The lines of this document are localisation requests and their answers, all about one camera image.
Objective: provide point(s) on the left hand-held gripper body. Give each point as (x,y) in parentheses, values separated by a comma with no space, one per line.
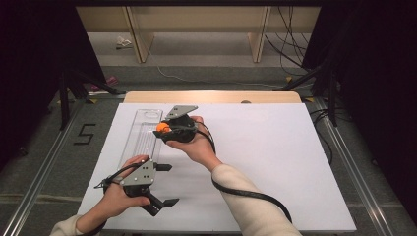
(141,175)

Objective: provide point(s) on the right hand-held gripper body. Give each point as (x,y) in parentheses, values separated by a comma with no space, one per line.
(182,128)

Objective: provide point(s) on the orange ping pong ball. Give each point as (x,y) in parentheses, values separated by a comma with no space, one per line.
(162,127)

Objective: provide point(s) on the clear plastic long box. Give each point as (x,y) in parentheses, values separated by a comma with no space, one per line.
(144,137)

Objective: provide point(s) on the person's right hand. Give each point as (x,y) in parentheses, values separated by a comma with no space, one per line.
(200,147)

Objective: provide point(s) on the person's left hand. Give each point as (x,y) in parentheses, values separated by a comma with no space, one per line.
(116,200)

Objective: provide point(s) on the pink object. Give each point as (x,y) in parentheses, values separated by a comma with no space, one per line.
(111,80)

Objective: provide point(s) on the yellow tape mark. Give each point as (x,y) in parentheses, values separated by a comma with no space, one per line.
(92,101)
(309,99)

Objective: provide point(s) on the crumpled white paper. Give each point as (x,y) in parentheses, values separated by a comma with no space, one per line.
(123,42)

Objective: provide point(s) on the white table board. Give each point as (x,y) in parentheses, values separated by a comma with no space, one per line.
(278,157)

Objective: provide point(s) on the black metal stand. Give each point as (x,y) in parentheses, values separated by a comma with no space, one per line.
(64,98)
(332,98)

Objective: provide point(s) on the light wooden shelf unit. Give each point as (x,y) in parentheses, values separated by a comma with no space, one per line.
(196,19)

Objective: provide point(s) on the black curtain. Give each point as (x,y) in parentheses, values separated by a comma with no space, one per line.
(26,49)
(377,82)

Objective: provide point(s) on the aluminium floor rail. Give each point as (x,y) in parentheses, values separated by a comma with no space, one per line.
(35,183)
(359,183)

